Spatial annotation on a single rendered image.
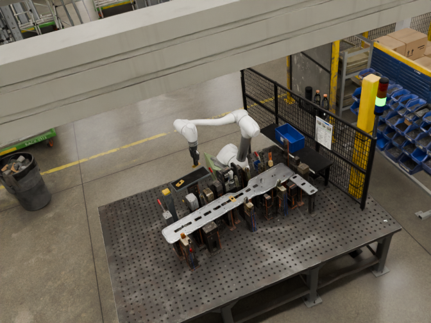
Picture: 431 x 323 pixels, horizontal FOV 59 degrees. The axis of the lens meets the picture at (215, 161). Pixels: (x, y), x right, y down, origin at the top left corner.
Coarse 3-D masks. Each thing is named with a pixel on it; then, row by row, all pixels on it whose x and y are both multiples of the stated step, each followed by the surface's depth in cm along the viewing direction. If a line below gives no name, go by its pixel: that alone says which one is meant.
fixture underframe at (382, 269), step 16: (384, 240) 355; (384, 256) 372; (304, 272) 340; (336, 272) 369; (352, 272) 371; (384, 272) 386; (304, 288) 361; (272, 304) 353; (224, 320) 335; (240, 320) 347
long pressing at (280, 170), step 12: (276, 168) 378; (288, 168) 376; (252, 180) 369; (264, 180) 367; (276, 180) 365; (240, 192) 359; (252, 192) 357; (264, 192) 356; (216, 204) 352; (228, 204) 350; (192, 216) 345; (204, 216) 343; (216, 216) 342; (168, 228) 338; (192, 228) 334; (168, 240) 328
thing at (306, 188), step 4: (292, 176) 366; (300, 176) 365; (292, 180) 362; (296, 180) 361; (300, 180) 361; (304, 180) 360; (296, 184) 358; (300, 184) 357; (308, 184) 356; (304, 188) 352; (308, 188) 351; (312, 188) 351; (316, 188) 350; (308, 192) 348; (312, 192) 347
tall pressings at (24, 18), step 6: (30, 0) 1022; (18, 6) 1018; (30, 6) 1030; (0, 12) 1034; (18, 12) 1025; (30, 12) 1036; (36, 12) 1043; (24, 18) 1037; (36, 18) 1048; (18, 24) 1045
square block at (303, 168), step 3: (300, 165) 367; (303, 165) 367; (306, 165) 366; (300, 168) 365; (303, 168) 364; (306, 168) 364; (300, 171) 367; (303, 171) 364; (306, 171) 366; (300, 174) 370; (303, 174) 367; (306, 174) 369; (303, 177) 369; (306, 177) 372; (306, 180) 375; (303, 183) 375; (303, 192) 383
